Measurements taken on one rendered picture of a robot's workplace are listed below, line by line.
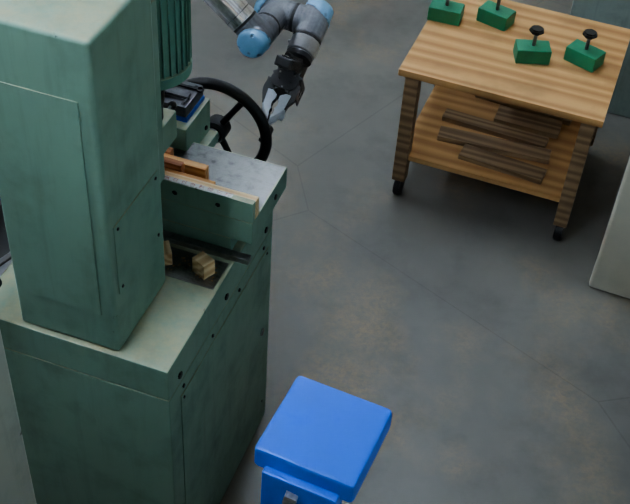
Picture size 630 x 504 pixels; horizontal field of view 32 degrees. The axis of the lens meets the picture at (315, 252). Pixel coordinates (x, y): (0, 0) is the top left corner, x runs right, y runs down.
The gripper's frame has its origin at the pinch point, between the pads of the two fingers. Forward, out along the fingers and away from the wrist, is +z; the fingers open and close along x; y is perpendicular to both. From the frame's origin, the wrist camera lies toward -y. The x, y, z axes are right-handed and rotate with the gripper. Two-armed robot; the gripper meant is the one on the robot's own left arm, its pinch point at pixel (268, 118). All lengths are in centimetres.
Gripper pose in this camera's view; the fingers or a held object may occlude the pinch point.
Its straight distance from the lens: 273.2
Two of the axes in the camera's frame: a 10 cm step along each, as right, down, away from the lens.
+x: -9.2, -3.3, 1.9
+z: -3.7, 8.9, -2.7
